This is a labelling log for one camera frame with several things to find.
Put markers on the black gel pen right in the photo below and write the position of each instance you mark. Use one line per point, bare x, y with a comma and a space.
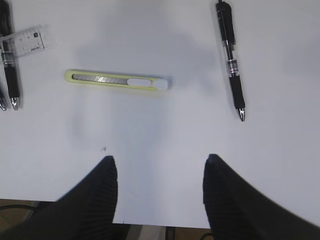
226, 28

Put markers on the black gel pen left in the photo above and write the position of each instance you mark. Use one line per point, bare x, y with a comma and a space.
3, 104

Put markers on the black gel pen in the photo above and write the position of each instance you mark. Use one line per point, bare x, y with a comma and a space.
7, 56
226, 28
3, 104

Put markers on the clear plastic ruler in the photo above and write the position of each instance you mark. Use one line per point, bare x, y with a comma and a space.
27, 42

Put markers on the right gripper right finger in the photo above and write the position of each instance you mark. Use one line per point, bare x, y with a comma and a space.
237, 211

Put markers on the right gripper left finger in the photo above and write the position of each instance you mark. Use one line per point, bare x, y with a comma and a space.
86, 212

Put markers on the yellow utility knife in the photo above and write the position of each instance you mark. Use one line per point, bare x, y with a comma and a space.
140, 82

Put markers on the black gel pen middle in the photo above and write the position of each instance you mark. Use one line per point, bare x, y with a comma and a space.
7, 56

